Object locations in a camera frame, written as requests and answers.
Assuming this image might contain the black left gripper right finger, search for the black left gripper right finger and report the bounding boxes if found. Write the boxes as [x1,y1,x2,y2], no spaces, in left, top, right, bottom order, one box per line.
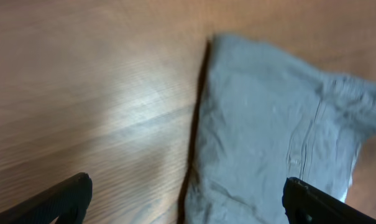
[282,177,376,224]

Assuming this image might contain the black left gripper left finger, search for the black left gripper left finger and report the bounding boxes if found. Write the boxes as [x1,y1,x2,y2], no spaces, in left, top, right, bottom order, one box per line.
[0,172,93,224]

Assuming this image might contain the grey shorts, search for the grey shorts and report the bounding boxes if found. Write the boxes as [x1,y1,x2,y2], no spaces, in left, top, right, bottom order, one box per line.
[185,34,376,223]

